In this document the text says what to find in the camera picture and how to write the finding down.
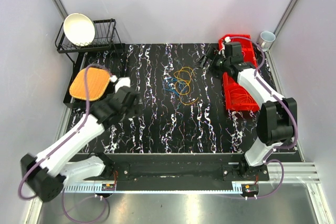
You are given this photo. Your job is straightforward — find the white bowl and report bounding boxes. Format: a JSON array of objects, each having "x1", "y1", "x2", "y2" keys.
[{"x1": 63, "y1": 13, "x2": 96, "y2": 46}]

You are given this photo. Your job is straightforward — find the red compartment bin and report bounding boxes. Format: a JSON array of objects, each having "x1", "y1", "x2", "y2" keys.
[{"x1": 218, "y1": 34, "x2": 259, "y2": 112}]

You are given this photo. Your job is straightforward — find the blue cable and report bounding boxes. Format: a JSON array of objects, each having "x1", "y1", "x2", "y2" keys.
[{"x1": 162, "y1": 77, "x2": 190, "y2": 95}]

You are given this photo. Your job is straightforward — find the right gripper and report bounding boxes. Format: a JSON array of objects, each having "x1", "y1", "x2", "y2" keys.
[{"x1": 193, "y1": 47, "x2": 230, "y2": 80}]

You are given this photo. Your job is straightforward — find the yellow cable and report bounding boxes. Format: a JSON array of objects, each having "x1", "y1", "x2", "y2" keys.
[{"x1": 173, "y1": 66, "x2": 199, "y2": 106}]

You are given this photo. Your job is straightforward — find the orange cable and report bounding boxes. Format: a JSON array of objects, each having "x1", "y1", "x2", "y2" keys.
[{"x1": 230, "y1": 86, "x2": 259, "y2": 108}]

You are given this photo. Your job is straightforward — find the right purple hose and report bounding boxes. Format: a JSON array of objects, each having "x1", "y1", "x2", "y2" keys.
[{"x1": 225, "y1": 36, "x2": 299, "y2": 200}]

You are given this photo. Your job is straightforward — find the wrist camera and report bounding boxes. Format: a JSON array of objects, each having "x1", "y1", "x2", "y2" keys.
[
  {"x1": 218, "y1": 36, "x2": 233, "y2": 57},
  {"x1": 109, "y1": 75, "x2": 131, "y2": 93}
]

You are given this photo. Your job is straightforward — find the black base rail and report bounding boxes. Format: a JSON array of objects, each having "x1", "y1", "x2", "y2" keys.
[{"x1": 83, "y1": 153, "x2": 271, "y2": 192}]

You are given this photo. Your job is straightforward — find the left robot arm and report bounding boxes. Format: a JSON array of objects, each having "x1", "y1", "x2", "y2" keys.
[{"x1": 19, "y1": 77, "x2": 141, "y2": 202}]

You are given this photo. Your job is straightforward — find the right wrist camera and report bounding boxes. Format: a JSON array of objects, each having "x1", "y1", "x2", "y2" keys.
[{"x1": 218, "y1": 36, "x2": 233, "y2": 57}]

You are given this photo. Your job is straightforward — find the white mug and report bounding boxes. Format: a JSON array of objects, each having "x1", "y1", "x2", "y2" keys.
[{"x1": 258, "y1": 31, "x2": 276, "y2": 52}]

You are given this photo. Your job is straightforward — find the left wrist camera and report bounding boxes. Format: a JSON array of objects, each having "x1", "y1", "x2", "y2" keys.
[{"x1": 109, "y1": 75, "x2": 131, "y2": 93}]

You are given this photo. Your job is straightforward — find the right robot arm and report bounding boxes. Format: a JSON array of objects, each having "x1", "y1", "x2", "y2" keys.
[{"x1": 196, "y1": 42, "x2": 298, "y2": 180}]

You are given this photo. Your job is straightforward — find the yellow woven basket tray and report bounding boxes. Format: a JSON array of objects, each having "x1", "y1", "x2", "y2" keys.
[{"x1": 69, "y1": 68, "x2": 110, "y2": 101}]

